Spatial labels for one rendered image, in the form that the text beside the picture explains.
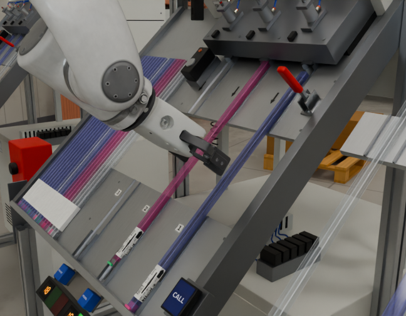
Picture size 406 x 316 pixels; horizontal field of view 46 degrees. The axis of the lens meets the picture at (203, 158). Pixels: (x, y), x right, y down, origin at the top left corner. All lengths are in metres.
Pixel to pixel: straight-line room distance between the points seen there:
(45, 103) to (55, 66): 5.24
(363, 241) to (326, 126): 0.55
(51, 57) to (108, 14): 0.10
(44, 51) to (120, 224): 0.44
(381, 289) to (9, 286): 1.76
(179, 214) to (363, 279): 0.47
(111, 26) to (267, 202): 0.37
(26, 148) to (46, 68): 1.02
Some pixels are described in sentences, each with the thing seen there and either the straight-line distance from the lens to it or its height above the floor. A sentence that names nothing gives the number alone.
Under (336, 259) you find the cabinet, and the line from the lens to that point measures 1.19.
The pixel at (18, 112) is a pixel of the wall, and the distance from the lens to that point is 5.60.
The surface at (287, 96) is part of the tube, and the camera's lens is 0.86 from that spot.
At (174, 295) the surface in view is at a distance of 0.68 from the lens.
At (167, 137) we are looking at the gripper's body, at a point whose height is 1.00.
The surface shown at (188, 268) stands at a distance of 0.75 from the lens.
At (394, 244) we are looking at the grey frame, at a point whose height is 0.74.
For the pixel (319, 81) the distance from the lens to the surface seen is 0.87.
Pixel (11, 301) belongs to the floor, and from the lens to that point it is 2.30.
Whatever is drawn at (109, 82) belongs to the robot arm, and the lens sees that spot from 0.52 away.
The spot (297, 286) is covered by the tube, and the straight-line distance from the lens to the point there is 0.56.
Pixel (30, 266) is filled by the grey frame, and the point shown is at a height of 0.53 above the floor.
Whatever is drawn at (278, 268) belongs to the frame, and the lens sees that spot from 1.06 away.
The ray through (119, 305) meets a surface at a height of 0.73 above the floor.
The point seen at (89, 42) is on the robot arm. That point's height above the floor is 1.13.
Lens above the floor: 1.15
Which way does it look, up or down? 16 degrees down
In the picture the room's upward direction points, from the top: straight up
